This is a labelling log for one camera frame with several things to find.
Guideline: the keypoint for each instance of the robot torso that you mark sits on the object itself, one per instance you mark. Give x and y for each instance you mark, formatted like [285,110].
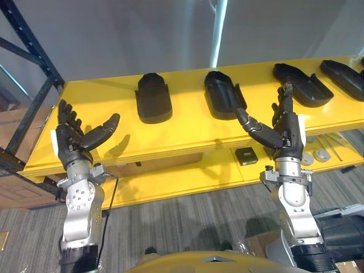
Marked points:
[213,263]

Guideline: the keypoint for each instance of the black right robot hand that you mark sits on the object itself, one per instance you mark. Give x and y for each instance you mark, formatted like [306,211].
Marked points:
[288,133]

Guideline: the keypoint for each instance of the dark robot left foot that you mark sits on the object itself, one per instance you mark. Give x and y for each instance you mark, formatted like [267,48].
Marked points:
[150,250]

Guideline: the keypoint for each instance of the yellow shelf board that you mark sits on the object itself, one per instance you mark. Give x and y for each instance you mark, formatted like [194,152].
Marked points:
[187,133]
[176,185]

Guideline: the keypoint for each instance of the dark robot foot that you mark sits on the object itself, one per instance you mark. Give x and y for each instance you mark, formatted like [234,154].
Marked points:
[227,246]
[150,250]

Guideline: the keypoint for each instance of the black metal shelf frame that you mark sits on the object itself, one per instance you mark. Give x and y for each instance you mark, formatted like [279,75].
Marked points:
[31,48]

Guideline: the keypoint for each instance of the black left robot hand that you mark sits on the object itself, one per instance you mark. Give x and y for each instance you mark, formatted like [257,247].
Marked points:
[71,139]

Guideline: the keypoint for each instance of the small black square device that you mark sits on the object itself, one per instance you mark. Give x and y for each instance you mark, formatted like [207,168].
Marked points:
[246,156]

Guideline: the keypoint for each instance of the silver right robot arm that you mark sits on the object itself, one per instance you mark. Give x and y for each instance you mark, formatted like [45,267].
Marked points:
[294,196]

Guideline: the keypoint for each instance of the white pole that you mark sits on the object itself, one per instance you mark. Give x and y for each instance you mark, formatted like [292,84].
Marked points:
[218,31]

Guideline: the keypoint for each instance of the grey metal disc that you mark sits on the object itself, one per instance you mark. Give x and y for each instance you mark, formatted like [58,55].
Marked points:
[322,155]
[307,158]

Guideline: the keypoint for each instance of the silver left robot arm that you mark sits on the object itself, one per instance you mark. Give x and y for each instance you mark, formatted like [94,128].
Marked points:
[79,204]

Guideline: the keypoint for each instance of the small brown cardboard box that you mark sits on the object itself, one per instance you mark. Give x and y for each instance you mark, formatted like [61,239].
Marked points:
[260,241]

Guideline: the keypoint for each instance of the dark robot right foot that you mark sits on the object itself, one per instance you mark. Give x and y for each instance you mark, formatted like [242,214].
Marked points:
[227,246]

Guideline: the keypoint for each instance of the black plastic housing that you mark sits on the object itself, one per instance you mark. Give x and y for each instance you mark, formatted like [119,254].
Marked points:
[153,99]
[345,76]
[305,85]
[223,96]

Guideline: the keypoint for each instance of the black storage box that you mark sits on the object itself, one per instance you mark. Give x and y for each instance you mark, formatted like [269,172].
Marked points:
[341,230]

